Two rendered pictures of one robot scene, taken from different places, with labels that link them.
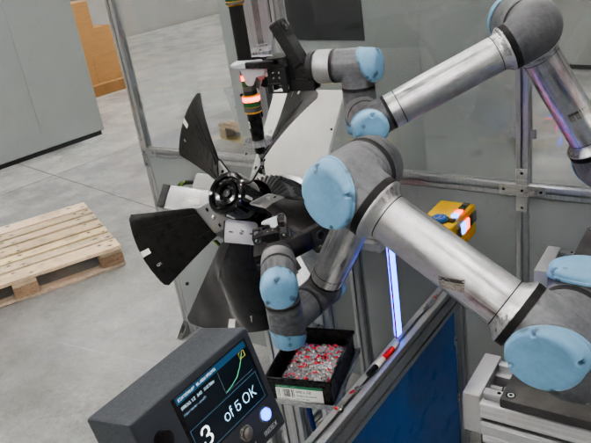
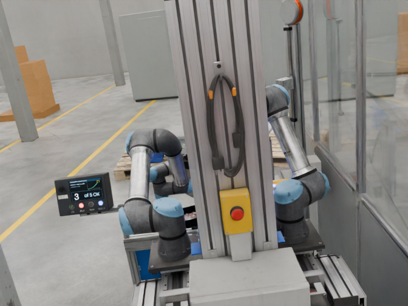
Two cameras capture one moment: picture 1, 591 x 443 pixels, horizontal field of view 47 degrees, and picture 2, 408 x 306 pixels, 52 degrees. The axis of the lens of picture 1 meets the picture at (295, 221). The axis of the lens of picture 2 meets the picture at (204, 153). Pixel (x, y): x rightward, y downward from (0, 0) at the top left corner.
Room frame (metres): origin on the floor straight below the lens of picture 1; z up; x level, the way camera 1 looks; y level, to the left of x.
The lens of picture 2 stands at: (0.18, -1.81, 2.01)
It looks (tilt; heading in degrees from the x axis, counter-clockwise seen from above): 20 degrees down; 54
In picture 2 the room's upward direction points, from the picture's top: 8 degrees counter-clockwise
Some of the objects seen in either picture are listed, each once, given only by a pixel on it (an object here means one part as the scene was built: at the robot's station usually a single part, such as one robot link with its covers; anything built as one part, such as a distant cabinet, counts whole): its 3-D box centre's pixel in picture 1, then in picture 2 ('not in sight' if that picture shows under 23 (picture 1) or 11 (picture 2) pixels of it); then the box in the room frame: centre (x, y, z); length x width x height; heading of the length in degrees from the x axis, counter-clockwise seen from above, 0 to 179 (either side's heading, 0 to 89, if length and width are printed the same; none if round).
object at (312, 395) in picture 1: (312, 364); (192, 217); (1.38, 0.01, 0.85); 0.22 x 0.17 x 0.07; 158
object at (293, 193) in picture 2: not in sight; (289, 198); (1.37, -0.75, 1.20); 0.13 x 0.12 x 0.14; 178
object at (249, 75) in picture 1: (247, 73); not in sight; (1.61, 0.06, 1.53); 0.09 x 0.03 x 0.06; 70
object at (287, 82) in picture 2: (262, 59); (285, 84); (2.27, 0.03, 1.44); 0.10 x 0.07 x 0.09; 177
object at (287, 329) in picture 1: (290, 317); (163, 189); (1.24, 0.04, 1.08); 0.11 x 0.08 x 0.11; 139
